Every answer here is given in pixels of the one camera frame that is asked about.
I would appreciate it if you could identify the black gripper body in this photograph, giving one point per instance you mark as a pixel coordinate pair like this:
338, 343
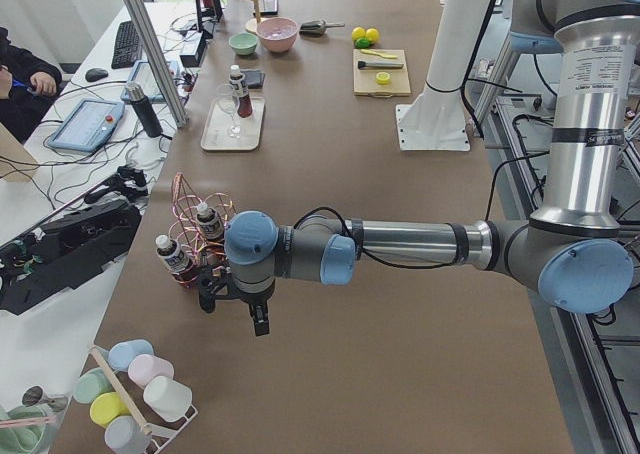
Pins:
251, 301

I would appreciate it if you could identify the copper wire bottle basket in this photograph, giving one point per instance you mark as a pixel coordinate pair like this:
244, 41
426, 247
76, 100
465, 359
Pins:
185, 229

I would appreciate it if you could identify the tea bottle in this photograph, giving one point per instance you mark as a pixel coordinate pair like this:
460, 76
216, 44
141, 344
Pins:
237, 80
210, 223
176, 261

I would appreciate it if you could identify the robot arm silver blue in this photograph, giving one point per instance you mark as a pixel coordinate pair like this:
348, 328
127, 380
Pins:
567, 250

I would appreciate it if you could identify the tea bottle front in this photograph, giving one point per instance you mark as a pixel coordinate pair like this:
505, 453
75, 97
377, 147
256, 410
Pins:
176, 261

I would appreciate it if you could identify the white cup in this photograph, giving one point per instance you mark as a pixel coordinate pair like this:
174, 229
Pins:
170, 399

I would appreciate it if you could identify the pink cup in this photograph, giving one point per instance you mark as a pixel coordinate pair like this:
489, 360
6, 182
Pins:
145, 367

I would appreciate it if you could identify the blue cup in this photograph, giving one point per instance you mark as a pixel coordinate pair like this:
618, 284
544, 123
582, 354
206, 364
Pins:
123, 353

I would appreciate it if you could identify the yellow cup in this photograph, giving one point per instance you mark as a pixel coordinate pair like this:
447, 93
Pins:
106, 407

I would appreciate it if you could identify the grey cup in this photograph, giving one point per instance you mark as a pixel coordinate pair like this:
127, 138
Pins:
124, 436

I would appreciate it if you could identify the green cup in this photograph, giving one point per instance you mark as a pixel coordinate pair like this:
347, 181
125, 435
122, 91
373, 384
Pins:
91, 385

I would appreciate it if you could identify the clear wine glass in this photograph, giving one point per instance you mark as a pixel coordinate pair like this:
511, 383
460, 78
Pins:
229, 105

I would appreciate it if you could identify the black thermos bottle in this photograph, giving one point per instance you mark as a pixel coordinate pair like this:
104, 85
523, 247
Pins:
143, 109

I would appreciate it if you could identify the black equipment case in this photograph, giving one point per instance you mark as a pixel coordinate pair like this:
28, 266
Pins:
73, 249

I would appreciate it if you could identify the folded grey cloth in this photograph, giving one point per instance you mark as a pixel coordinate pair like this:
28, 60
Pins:
254, 78

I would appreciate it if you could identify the blue teach pendant near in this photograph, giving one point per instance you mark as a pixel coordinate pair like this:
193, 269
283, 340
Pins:
88, 127

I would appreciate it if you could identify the half lemon slice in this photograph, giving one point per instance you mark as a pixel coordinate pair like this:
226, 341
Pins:
383, 78

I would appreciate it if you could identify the steel muddler black tip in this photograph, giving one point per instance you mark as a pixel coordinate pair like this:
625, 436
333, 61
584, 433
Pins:
362, 65

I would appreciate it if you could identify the mint green bowl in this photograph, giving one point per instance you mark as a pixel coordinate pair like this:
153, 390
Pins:
243, 44

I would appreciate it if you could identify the wooden cutting board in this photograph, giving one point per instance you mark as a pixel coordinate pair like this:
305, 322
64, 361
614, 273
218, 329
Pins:
364, 82

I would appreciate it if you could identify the pink bowl with ice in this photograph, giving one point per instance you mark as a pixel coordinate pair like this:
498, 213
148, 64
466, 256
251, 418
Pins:
277, 34

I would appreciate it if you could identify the yellow plastic knife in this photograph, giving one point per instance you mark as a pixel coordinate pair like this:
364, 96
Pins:
378, 54

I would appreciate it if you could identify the steel ice scoop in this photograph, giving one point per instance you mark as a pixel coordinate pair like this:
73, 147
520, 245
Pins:
317, 28

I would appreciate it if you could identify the black computer mouse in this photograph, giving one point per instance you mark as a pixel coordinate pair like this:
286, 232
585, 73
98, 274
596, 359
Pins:
96, 74

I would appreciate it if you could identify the black keyboard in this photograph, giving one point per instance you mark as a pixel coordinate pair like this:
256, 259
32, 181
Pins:
127, 46

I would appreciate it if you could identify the seated person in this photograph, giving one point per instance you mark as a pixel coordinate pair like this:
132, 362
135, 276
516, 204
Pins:
29, 85

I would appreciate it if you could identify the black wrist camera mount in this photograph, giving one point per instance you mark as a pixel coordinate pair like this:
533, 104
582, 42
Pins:
212, 284

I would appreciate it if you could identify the white wire cup rack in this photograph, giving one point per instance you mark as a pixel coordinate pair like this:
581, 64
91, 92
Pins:
163, 434

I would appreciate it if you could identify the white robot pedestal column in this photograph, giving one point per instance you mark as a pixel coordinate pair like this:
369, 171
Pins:
436, 120

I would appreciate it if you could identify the aluminium frame post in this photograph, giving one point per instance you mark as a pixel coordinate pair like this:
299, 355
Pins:
142, 22

